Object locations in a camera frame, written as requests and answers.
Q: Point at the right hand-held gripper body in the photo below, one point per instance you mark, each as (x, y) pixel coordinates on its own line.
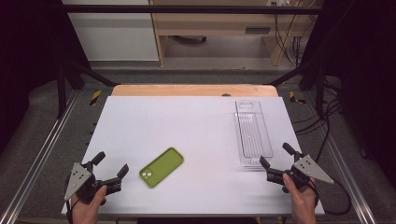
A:
(308, 168)

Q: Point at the black horizontal frame bar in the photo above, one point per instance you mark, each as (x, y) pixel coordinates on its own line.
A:
(186, 9)

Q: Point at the clear plastic box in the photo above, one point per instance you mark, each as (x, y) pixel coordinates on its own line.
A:
(253, 133)

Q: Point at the white power strip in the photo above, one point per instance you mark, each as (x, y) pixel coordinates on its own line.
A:
(280, 2)

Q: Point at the person's right hand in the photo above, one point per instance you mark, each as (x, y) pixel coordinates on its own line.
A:
(302, 205)

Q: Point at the wooden desk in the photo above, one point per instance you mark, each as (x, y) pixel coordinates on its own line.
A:
(214, 21)

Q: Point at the aluminium floor rail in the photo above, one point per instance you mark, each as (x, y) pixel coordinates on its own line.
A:
(345, 171)
(43, 146)

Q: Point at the person's left hand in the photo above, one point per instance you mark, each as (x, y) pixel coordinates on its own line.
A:
(85, 213)

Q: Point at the wooden table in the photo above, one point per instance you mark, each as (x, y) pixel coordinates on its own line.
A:
(186, 90)

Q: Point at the white cabinet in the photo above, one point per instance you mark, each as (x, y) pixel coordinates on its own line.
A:
(115, 34)

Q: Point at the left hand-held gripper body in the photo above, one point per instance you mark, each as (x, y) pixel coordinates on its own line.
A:
(88, 183)

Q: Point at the black frame strut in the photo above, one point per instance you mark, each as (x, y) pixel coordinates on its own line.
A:
(308, 74)
(77, 73)

